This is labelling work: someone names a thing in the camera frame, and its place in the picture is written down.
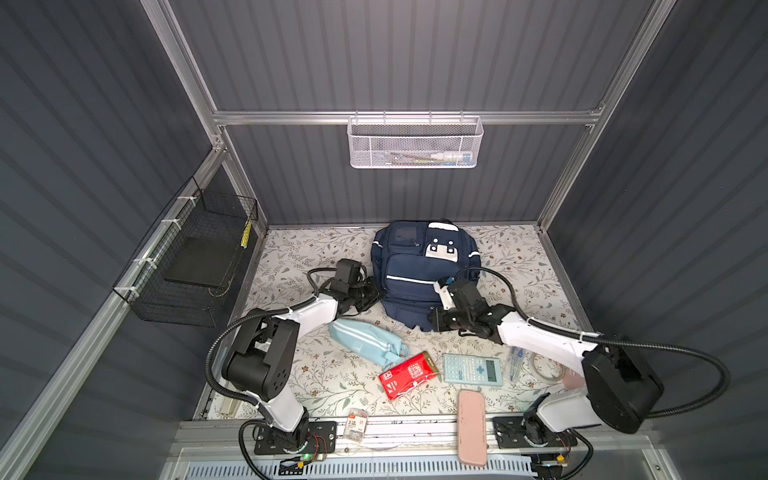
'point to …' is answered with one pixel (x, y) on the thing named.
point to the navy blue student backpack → (409, 257)
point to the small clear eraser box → (356, 424)
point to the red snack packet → (404, 377)
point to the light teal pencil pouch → (363, 340)
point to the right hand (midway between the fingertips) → (431, 318)
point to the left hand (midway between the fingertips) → (387, 289)
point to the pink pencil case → (472, 428)
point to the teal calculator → (473, 370)
